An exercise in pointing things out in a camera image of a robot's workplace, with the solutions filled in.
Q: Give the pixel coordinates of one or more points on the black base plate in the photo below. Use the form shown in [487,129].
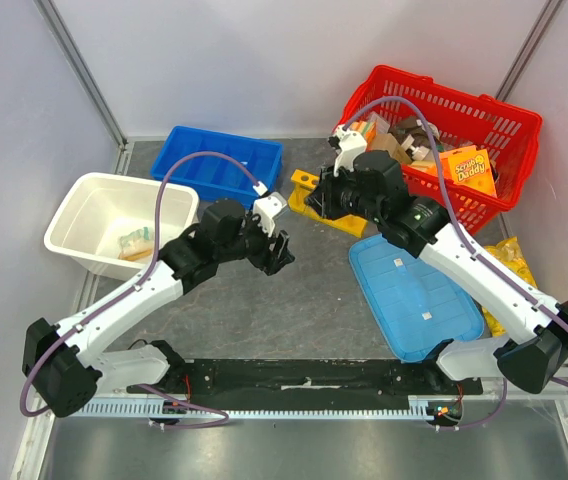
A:
[309,385]

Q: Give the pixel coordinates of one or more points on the clear bag of swabs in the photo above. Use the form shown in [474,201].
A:
[137,240]

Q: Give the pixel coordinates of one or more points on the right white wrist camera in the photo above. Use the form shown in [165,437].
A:
[350,144]

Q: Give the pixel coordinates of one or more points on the blue divided plastic tray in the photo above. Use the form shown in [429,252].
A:
[211,177]

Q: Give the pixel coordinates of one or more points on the white plastic tub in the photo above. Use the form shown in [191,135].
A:
[101,208]

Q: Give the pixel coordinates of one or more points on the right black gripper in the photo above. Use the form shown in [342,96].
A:
[322,194]

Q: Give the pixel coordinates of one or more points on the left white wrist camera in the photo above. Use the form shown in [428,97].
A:
[268,206]

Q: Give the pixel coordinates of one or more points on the orange Scrub Daddy package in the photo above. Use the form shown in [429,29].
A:
[469,167]

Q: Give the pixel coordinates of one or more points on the yellow Lays chips bag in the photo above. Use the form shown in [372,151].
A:
[509,253]

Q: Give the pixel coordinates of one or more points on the tan rubber band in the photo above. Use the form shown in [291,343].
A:
[133,257]

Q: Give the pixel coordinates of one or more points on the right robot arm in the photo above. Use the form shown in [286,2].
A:
[372,187]

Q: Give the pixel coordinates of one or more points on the white cable duct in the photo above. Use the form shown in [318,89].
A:
[143,407]

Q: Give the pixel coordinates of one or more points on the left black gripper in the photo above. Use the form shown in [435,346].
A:
[271,262]

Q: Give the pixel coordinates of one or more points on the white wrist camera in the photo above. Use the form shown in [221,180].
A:
[268,206]
[350,144]

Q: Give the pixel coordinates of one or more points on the light blue plastic lid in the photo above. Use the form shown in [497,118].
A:
[415,306]

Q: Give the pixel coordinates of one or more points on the orange green sponge pack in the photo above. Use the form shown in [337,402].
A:
[367,129]

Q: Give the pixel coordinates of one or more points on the red shopping basket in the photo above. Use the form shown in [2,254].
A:
[509,134]

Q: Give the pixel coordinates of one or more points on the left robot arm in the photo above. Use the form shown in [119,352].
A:
[69,362]

